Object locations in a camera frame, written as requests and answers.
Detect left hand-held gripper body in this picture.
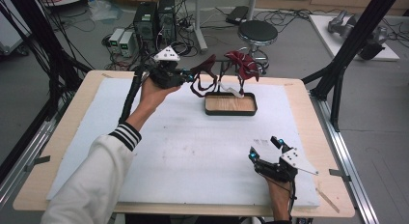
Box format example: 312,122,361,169
148,44,188,90

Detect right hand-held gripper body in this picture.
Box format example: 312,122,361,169
253,147,319,183

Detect dark red bow tie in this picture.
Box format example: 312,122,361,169
189,53,220,98

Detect black rack with wooden tray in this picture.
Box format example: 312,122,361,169
204,59,259,117

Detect striped red bow tie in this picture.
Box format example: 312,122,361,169
218,50,261,99

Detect person's left hand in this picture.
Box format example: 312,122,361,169
139,76,183,120

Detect person's right hand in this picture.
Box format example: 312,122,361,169
266,178,295,222

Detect white table leg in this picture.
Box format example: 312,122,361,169
192,0,208,55

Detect white power supply unit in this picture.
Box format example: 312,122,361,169
108,27,126,55
118,31,136,58

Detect thin wooden stick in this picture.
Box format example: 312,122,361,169
314,187,341,214

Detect large black computer tower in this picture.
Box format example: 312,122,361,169
132,1,159,55

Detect slim black computer tower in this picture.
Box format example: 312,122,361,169
156,0,177,46

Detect white foam mat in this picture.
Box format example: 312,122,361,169
45,76,321,210

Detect black flat box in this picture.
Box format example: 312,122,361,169
225,5,251,26

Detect black round stool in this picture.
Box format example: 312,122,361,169
229,19,280,75

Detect clear plastic bag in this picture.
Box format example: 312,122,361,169
88,0,123,23

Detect white floor board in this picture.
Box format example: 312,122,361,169
308,14,401,62

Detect tangle of floor cables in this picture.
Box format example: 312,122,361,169
101,11,206,72

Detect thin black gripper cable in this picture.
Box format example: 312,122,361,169
286,180,299,219

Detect black sleeved gripper cable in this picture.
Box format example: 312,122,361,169
118,63,152,126

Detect grey metal bracket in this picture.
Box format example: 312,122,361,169
24,154,52,173
328,168,352,182

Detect aluminium rail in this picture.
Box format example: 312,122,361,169
0,98,68,208
309,91,381,224

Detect black frame with cables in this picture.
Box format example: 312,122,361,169
0,0,95,122

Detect black frame post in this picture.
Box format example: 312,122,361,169
301,0,403,132

